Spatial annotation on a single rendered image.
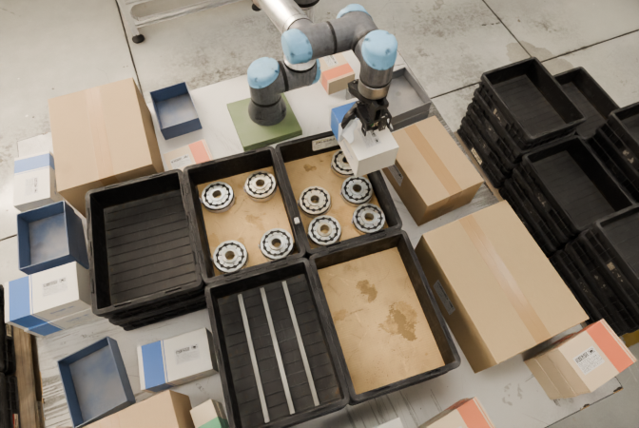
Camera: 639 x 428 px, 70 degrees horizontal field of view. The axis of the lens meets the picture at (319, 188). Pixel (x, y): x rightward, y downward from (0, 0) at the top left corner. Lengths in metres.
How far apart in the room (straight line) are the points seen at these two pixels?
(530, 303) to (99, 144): 1.43
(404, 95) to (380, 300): 0.86
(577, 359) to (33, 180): 1.77
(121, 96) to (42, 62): 1.74
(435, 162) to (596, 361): 0.72
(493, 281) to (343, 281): 0.43
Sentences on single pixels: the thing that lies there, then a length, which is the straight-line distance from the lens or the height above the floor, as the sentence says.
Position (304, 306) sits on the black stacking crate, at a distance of 1.37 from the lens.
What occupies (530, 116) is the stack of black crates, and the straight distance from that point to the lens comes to 2.33.
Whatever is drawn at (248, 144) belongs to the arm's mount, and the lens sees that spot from 1.74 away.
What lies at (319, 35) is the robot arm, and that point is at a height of 1.45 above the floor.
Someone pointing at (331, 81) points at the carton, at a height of 0.78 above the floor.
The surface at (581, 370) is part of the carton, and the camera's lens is 1.41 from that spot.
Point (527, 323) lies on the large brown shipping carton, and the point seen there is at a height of 0.90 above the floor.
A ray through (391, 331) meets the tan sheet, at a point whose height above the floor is 0.83.
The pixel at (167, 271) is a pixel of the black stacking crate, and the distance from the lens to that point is 1.48.
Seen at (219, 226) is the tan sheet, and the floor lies 0.83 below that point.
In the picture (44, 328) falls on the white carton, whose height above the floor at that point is 0.76.
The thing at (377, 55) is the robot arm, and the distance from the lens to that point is 1.00.
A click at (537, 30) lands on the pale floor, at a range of 3.55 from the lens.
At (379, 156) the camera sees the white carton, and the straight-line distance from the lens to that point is 1.24.
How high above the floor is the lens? 2.16
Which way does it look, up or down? 61 degrees down
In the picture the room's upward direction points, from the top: straight up
